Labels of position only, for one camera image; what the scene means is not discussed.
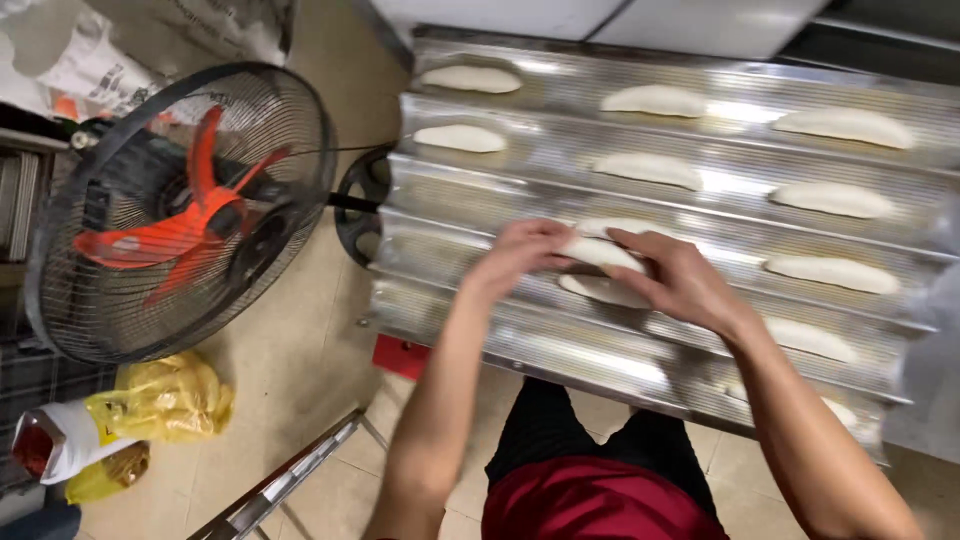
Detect red flat block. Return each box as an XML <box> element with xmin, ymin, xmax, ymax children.
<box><xmin>372</xmin><ymin>334</ymin><xmax>432</xmax><ymax>381</ymax></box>

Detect metal rack frame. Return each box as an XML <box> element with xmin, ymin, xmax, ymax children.
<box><xmin>187</xmin><ymin>408</ymin><xmax>391</xmax><ymax>540</ymax></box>

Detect corrugated metal baking tray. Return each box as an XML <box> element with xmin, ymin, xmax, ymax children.
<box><xmin>367</xmin><ymin>26</ymin><xmax>960</xmax><ymax>462</ymax></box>

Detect raw white dough piece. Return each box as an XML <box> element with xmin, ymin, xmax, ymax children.
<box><xmin>558</xmin><ymin>236</ymin><xmax>650</xmax><ymax>276</ymax></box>

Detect yellow plastic bag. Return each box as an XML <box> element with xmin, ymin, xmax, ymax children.
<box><xmin>66</xmin><ymin>351</ymin><xmax>235</xmax><ymax>505</ymax></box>

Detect black fan with orange blades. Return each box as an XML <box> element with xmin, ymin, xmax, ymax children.
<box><xmin>24</xmin><ymin>61</ymin><xmax>395</xmax><ymax>366</ymax></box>

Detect person's black trousers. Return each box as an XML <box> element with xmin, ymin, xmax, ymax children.
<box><xmin>486</xmin><ymin>377</ymin><xmax>721</xmax><ymax>519</ymax></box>

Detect person's red apron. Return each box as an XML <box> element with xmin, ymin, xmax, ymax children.
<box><xmin>481</xmin><ymin>457</ymin><xmax>729</xmax><ymax>540</ymax></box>

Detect heap of white sacks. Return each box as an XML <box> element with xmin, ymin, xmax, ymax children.
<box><xmin>0</xmin><ymin>0</ymin><xmax>297</xmax><ymax>125</ymax></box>

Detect person's right hand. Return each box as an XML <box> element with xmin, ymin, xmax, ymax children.
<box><xmin>603</xmin><ymin>227</ymin><xmax>759</xmax><ymax>342</ymax></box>

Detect dark shelf with trays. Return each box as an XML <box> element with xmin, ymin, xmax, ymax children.
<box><xmin>0</xmin><ymin>127</ymin><xmax>72</xmax><ymax>264</ymax></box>

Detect black plastic crate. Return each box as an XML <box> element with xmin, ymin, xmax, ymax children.
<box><xmin>0</xmin><ymin>337</ymin><xmax>117</xmax><ymax>496</ymax></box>

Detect white paper bag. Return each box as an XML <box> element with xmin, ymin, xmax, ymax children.
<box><xmin>11</xmin><ymin>399</ymin><xmax>144</xmax><ymax>485</ymax></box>

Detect white cabinet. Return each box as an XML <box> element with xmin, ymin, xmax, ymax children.
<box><xmin>367</xmin><ymin>0</ymin><xmax>830</xmax><ymax>61</ymax></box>

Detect rows of raw dough loaves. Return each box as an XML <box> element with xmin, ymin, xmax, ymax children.
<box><xmin>412</xmin><ymin>63</ymin><xmax>916</xmax><ymax>430</ymax></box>

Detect person's left hand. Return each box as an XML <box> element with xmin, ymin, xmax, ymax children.
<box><xmin>461</xmin><ymin>219</ymin><xmax>579</xmax><ymax>301</ymax></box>

